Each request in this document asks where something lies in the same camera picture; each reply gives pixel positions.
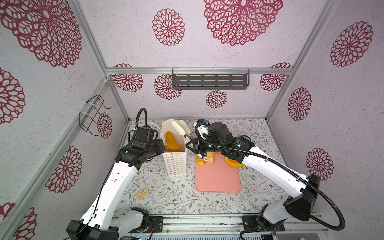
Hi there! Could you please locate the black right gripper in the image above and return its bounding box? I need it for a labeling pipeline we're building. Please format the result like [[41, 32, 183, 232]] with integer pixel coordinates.
[[185, 136, 226, 155]]

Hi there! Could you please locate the long glazed fake bread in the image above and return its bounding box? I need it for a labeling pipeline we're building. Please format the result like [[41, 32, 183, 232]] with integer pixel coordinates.
[[165, 132, 182, 153]]

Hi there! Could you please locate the white printed paper bag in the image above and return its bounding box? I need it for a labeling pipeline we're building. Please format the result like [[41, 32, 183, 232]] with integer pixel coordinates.
[[150, 119, 191, 178]]

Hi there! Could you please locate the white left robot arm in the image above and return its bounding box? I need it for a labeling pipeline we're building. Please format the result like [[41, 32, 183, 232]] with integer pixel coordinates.
[[67, 139, 165, 240]]

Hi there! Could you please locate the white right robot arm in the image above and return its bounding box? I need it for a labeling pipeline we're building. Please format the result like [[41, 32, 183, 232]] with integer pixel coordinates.
[[186, 136, 320, 227]]

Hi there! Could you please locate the sesame fake bread roll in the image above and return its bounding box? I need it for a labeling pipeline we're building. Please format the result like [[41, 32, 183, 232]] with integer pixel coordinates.
[[196, 152, 215, 166]]

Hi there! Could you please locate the round orange fake bun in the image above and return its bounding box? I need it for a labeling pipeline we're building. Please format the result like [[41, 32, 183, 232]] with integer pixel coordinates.
[[225, 157, 245, 168]]

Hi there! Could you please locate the pink tray mat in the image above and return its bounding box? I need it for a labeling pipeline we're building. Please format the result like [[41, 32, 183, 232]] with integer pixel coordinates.
[[195, 153, 242, 193]]

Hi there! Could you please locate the small wooden block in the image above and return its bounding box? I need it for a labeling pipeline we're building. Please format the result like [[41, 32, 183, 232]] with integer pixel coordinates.
[[136, 189, 148, 199]]

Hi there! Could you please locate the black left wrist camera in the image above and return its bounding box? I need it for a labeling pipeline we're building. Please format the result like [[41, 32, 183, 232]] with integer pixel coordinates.
[[131, 127, 158, 150]]

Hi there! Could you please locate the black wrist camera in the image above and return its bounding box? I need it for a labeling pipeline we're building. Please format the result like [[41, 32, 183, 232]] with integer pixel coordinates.
[[131, 127, 158, 150], [194, 119, 235, 146]]

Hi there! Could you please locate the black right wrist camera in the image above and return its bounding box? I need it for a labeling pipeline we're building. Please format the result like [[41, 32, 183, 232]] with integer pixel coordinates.
[[194, 119, 235, 146]]

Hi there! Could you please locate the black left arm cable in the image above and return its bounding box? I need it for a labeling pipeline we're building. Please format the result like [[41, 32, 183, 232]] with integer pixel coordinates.
[[128, 107, 148, 145]]

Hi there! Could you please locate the grey wall shelf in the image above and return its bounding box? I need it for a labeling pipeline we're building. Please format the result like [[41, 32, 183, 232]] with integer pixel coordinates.
[[171, 69, 250, 90]]

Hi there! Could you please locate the black wire wall rack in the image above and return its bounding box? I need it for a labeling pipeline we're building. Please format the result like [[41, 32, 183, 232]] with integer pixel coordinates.
[[78, 95, 113, 139]]

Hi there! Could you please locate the metal base rail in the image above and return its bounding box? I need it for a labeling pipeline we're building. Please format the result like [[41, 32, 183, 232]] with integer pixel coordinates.
[[119, 213, 326, 240]]

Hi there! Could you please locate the black corrugated right cable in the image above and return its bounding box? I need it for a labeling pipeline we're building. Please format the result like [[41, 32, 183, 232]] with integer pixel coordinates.
[[194, 122, 346, 232]]

